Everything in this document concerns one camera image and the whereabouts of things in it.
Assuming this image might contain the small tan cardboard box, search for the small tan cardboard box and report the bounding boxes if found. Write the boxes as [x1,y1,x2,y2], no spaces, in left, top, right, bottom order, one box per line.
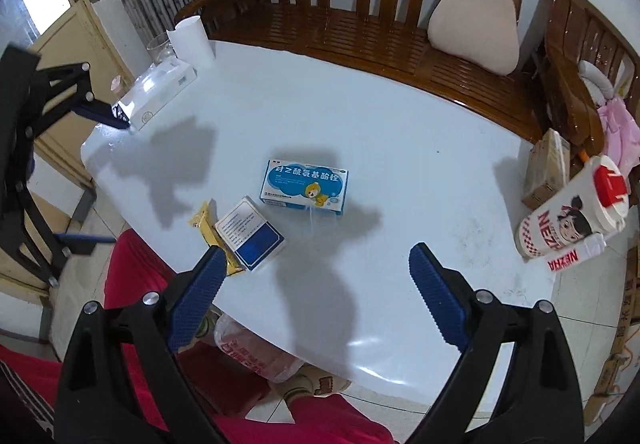
[521,128,571,210]

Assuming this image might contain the beige back cushion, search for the beige back cushion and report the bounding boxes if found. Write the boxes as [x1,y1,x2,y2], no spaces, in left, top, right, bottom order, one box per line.
[427,0,521,76]

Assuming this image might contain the grey white plush toy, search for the grey white plush toy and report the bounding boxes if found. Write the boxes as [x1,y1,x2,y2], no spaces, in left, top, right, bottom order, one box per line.
[577,60,616,100]

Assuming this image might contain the white flat cardboard box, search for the white flat cardboard box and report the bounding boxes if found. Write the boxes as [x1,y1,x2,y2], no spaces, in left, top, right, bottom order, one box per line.
[111,57,197,129]

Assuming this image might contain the dark striped garment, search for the dark striped garment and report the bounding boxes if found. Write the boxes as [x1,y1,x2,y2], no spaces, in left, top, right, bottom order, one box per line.
[0,359,56,444]

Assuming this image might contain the cream cartoon tumbler red lid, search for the cream cartoon tumbler red lid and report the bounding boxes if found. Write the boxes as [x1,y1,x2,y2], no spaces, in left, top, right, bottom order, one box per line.
[515,155,631,275]

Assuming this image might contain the brown wooden armchair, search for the brown wooden armchair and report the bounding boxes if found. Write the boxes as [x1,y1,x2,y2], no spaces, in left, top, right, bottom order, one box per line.
[542,0,640,150]

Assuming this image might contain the yellow framed glazed door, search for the yellow framed glazed door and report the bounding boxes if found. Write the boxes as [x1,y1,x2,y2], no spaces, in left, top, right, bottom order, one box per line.
[0,0,198,297]

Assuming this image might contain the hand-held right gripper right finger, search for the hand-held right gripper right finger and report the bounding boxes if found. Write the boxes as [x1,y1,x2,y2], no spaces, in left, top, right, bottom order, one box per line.
[408,243,586,444]

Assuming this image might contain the yellow snack wrapper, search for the yellow snack wrapper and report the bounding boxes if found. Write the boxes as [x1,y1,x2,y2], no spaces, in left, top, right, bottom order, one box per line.
[188,200,246,277]

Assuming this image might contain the beige shoe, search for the beige shoe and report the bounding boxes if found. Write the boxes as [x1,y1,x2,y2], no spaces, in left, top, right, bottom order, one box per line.
[280,366,351,405]

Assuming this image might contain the person's right leg red trousers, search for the person's right leg red trousers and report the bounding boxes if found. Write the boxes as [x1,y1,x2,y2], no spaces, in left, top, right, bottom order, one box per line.
[212,394,398,444]

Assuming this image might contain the clear glass mug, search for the clear glass mug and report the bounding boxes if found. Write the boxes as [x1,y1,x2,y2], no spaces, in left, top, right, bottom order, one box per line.
[146,35,178,65]

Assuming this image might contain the brown wooden sofa bench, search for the brown wooden sofa bench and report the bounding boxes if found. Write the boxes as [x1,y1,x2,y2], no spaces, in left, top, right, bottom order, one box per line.
[172,0,571,142]

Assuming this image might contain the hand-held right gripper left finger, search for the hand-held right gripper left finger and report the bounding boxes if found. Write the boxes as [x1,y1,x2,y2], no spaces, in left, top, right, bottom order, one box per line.
[54,245,228,444]

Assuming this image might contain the blue white medicine box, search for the blue white medicine box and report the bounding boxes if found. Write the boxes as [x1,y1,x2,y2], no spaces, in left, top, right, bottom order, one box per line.
[259,159,350,216]

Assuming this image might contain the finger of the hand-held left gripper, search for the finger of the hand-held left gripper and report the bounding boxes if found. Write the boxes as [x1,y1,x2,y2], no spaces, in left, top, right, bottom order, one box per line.
[22,63,130,137]
[0,177,117,287]

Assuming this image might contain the white box with blue panel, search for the white box with blue panel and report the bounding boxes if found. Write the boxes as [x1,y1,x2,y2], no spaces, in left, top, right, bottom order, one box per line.
[215,197,287,272]

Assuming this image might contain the pink cloth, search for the pink cloth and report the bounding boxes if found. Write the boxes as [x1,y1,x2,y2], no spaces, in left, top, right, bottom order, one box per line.
[597,97,640,165]

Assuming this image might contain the white plastic bag red print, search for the white plastic bag red print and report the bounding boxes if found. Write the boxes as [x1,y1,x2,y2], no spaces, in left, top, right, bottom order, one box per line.
[214,314,306,382]

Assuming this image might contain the white paper towel roll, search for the white paper towel roll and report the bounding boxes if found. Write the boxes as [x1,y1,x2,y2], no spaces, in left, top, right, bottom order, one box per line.
[167,15,216,70]

